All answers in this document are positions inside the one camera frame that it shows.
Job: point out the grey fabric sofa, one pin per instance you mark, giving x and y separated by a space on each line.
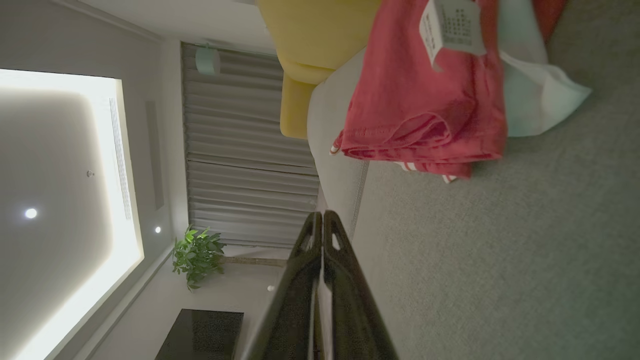
500 250

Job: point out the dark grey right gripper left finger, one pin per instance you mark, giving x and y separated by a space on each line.
292 310

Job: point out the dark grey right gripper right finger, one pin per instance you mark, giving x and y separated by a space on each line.
355 310

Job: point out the pale cylindrical ceiling device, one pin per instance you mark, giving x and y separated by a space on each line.
207 61

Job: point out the green leafy houseplant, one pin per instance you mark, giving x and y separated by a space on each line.
197 255

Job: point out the long ceiling air vent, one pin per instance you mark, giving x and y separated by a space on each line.
121 160

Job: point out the red white baseball jersey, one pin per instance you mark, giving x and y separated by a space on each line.
415 90

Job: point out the grey pleated curtain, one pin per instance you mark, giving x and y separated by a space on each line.
240 150

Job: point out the yellow sofa backrest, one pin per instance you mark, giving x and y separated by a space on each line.
310 30

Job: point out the black wall television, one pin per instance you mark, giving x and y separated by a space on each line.
200 335

